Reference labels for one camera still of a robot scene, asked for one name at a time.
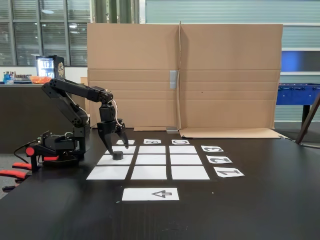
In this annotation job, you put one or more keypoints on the black mini fridge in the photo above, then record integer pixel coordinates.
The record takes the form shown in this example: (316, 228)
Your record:
(60, 70)

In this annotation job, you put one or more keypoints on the brown counter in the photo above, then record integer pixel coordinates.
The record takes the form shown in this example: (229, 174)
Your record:
(25, 112)

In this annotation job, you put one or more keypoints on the tan cardboard panel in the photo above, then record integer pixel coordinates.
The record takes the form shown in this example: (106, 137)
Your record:
(82, 81)

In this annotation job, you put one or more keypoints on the paper sheet with arrow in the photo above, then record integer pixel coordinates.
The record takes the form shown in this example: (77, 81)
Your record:
(137, 194)

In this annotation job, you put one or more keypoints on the paper sheet letter B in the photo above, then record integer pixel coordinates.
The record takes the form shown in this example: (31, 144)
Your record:
(145, 140)

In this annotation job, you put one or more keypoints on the orange bag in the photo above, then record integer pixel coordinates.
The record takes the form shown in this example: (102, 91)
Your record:
(37, 80)

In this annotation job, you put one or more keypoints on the paper sheet letter A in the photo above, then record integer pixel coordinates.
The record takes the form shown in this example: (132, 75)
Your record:
(132, 142)

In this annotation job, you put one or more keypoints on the blue foosball table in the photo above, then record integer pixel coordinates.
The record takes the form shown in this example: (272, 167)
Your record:
(295, 97)

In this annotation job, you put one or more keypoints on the paper sheet number 3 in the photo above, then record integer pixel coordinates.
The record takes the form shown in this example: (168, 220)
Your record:
(203, 147)

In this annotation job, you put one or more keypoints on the paper sheet number 1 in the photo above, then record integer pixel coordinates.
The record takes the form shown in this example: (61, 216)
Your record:
(240, 175)

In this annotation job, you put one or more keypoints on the large brown cardboard sheet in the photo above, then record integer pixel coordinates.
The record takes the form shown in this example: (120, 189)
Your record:
(230, 62)
(132, 62)

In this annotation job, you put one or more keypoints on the grey tape piece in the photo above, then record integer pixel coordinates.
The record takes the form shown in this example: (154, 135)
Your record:
(172, 130)
(173, 79)

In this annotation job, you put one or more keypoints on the red black clamp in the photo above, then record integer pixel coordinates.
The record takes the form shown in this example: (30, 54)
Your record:
(12, 173)
(30, 151)

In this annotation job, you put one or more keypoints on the paper sheet number 2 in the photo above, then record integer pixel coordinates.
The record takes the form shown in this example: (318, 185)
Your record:
(210, 162)

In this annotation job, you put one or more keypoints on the dark wooden stand leg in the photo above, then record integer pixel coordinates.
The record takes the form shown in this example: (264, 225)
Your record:
(307, 120)

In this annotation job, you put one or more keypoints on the white paper grid square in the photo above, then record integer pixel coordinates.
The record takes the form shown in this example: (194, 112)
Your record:
(107, 173)
(183, 150)
(148, 172)
(132, 151)
(150, 159)
(105, 161)
(152, 150)
(190, 172)
(186, 159)

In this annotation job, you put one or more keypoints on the black round token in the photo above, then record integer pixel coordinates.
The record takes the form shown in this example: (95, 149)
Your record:
(118, 156)

